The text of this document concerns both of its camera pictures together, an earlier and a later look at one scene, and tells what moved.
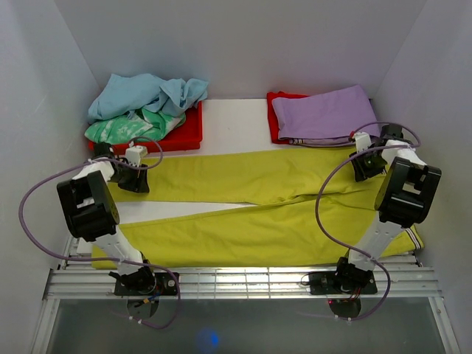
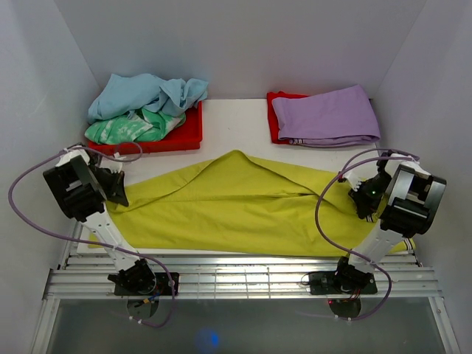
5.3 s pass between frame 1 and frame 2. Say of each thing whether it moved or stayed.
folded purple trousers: stayed
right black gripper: moved
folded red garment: stayed
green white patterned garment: stayed
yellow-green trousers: moved
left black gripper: moved
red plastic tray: stayed
